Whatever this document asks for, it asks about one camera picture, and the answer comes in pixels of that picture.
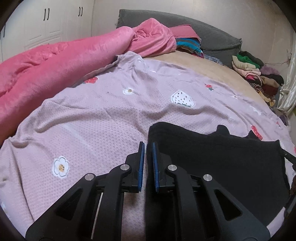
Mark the beige fleece bed sheet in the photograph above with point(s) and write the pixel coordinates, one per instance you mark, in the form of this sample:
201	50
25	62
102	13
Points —
214	71

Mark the pile of folded clothes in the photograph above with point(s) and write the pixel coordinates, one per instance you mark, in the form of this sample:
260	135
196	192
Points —
265	80

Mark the lilac strawberry print blanket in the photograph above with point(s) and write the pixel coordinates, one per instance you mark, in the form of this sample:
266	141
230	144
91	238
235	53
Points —
91	128

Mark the grey headboard cushion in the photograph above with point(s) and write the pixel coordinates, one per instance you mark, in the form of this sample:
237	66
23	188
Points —
214	42

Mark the pink velvet quilt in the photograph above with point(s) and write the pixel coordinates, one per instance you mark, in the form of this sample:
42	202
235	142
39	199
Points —
29	78

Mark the cream satin curtain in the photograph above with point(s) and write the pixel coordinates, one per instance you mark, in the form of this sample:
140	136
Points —
286	102

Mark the white wardrobe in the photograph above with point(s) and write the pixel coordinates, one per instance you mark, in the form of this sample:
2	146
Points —
35	23

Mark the striped teal folded cloth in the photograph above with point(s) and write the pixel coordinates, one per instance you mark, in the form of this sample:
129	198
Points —
190	45

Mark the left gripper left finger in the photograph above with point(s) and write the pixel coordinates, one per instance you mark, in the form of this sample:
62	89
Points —
132	183

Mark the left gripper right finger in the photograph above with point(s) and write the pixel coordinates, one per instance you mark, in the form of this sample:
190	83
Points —
162	181

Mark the black printed small garment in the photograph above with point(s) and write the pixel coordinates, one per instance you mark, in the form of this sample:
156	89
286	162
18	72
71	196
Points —
225	187

